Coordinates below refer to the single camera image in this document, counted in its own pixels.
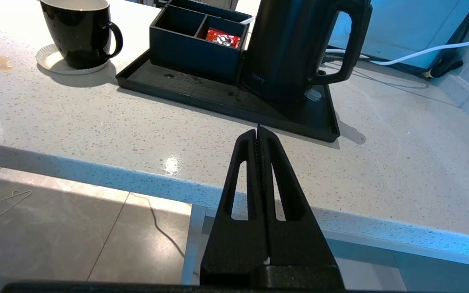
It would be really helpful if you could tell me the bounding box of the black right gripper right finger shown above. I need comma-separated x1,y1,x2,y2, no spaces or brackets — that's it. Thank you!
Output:
260,129,340,266

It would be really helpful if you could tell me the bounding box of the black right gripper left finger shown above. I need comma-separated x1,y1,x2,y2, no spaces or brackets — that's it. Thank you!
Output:
200,129,269,285

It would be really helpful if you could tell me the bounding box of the black electric kettle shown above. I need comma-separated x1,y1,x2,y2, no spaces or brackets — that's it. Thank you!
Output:
241,0,373,104

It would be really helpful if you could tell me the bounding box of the red snack packet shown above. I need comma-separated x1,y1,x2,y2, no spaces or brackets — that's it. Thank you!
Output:
205,27,241,48

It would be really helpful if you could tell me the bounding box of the white counter side panel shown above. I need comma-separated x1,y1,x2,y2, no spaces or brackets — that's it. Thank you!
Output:
182,203,469,291

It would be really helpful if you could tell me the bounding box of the black kettle base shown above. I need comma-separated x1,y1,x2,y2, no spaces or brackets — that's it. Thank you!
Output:
243,79,329,122

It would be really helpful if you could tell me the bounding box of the black serving tray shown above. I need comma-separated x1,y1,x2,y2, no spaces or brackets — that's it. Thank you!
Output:
115,49,340,143

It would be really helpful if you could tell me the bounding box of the black sachet organiser box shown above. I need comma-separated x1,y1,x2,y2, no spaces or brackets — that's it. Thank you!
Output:
149,0,254,84

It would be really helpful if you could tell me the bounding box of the silver microwave oven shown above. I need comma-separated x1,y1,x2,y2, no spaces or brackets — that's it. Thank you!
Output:
328,0,469,70

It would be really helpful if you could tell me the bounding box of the black mug white inside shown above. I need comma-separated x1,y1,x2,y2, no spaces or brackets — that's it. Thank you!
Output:
39,0,123,70

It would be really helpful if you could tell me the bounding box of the white round coaster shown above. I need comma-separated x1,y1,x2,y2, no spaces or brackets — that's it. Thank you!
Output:
36,44,110,75

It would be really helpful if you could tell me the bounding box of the thin black floor cable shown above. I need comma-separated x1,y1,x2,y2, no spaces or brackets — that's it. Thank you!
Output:
131,192,187,259

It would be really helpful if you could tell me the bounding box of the black microwave power cord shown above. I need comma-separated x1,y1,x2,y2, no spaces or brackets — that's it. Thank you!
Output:
422,4,469,80

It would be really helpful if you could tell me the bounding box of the white power cable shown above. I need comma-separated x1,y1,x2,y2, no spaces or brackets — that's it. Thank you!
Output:
326,31,469,66

